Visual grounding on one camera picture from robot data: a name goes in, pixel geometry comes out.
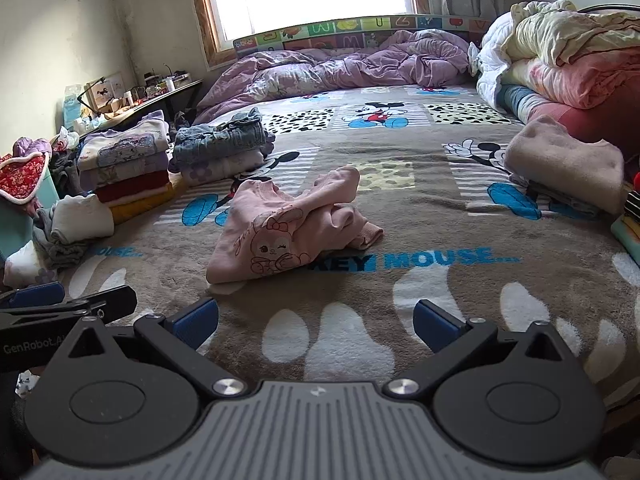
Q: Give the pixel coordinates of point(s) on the white purple flower garment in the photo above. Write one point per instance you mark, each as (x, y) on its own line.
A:
(220, 167)

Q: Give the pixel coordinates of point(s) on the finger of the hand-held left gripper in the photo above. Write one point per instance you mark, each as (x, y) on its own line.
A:
(117, 302)
(35, 294)

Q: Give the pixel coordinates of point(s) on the blue white packet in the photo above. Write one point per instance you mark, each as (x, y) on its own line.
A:
(71, 107)

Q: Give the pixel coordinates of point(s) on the white flower print cloth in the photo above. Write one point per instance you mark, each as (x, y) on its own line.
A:
(27, 267)

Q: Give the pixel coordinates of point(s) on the light yellow folded garment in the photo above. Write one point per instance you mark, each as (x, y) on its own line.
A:
(634, 227)

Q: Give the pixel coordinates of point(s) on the cartoon mouse printed blanket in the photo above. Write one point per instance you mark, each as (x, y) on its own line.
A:
(410, 220)

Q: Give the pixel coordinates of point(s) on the white quilt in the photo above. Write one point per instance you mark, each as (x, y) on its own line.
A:
(492, 62)

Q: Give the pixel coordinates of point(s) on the heart-shaped red floral cushion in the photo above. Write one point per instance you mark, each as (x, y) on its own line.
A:
(20, 177)

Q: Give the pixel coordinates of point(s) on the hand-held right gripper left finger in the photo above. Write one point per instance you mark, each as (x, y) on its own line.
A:
(197, 317)

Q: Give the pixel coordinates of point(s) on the purple quilt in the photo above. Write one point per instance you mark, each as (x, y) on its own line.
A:
(350, 67)

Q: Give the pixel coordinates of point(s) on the small red item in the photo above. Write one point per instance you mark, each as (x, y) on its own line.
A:
(636, 178)

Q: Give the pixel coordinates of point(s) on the red folded garment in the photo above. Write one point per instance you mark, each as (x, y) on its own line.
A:
(132, 187)

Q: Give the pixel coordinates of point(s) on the grey striped folded garment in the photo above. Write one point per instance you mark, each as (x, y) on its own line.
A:
(567, 201)

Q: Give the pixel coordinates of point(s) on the stack of folded sweaters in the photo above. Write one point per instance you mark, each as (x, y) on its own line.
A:
(125, 142)

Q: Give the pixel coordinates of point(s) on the cream quilt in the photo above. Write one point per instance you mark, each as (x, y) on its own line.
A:
(560, 30)

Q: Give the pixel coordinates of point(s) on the blue striped rolled quilt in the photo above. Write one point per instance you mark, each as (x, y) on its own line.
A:
(522, 102)

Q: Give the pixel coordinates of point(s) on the black white striped garment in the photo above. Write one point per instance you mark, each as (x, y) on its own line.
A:
(633, 205)

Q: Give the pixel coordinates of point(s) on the cardboard box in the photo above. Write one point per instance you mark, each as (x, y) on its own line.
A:
(102, 92)

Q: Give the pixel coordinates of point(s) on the dark desk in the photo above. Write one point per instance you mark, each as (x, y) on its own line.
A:
(170, 97)

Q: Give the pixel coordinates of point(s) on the white plastic bag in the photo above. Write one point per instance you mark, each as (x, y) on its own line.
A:
(65, 139)

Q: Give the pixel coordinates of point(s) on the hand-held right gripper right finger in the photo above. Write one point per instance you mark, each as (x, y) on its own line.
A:
(435, 325)

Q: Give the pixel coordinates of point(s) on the teal folded garment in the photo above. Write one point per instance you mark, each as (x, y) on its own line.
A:
(625, 240)

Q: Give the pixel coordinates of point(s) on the plain white folded garment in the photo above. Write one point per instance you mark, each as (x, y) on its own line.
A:
(82, 220)

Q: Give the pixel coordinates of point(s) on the teal box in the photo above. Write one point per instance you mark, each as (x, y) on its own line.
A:
(15, 230)

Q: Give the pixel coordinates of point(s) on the beige folded sweater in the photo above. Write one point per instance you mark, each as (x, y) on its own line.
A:
(560, 160)

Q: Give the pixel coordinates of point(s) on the red quilt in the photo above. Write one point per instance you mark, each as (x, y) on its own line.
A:
(590, 122)

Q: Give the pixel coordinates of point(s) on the purple folded garment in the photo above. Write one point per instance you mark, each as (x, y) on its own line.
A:
(130, 170)

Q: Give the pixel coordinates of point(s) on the purple crumpled cloth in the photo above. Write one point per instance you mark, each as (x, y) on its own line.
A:
(32, 146)

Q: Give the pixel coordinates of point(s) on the mustard yellow folded garment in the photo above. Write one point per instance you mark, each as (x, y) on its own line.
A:
(140, 205)

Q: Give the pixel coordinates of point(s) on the pink sweatshirt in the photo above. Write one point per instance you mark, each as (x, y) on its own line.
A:
(260, 230)

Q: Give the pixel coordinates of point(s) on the colourful foam play mat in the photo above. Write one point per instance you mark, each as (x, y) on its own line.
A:
(350, 26)

